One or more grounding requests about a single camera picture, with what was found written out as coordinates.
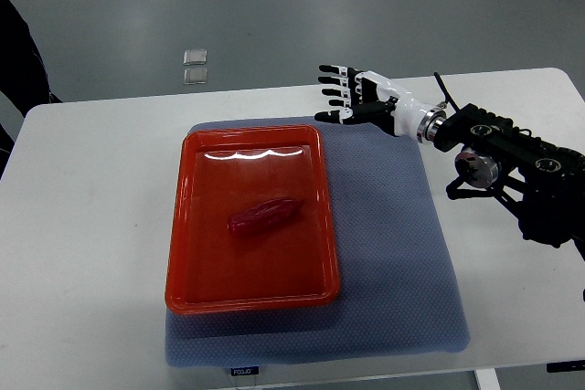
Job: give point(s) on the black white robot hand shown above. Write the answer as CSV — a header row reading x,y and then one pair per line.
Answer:
x,y
363,96

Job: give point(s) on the red pepper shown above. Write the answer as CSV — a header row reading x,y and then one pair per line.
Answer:
x,y
263,216

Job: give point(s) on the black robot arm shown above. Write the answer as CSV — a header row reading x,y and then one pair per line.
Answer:
x,y
539,183

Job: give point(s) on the red plastic tray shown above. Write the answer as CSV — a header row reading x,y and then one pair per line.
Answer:
x,y
226,171

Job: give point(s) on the upper silver floor plate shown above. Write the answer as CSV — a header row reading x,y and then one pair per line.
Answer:
x,y
195,56

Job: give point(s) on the grey-blue foam mat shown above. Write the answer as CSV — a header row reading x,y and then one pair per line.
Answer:
x,y
399,293

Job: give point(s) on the black table label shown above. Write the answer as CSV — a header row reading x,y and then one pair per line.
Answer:
x,y
245,371

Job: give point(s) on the white table leg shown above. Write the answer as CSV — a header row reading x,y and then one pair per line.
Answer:
x,y
486,379

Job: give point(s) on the black table control panel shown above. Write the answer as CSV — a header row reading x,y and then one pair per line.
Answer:
x,y
566,367

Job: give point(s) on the dark clothed person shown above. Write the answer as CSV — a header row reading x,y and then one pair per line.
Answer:
x,y
24,79

